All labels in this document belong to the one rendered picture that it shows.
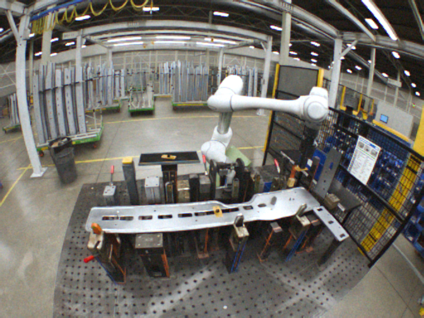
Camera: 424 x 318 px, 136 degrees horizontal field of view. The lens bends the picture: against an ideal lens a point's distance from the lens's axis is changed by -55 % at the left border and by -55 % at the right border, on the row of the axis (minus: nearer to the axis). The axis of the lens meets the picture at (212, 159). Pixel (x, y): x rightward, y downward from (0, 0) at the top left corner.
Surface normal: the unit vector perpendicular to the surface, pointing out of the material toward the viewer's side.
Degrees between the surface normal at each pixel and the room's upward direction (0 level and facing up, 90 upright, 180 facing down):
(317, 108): 89
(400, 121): 90
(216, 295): 0
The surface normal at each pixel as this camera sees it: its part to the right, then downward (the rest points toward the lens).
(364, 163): -0.97, 0.05
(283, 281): 0.07, -0.89
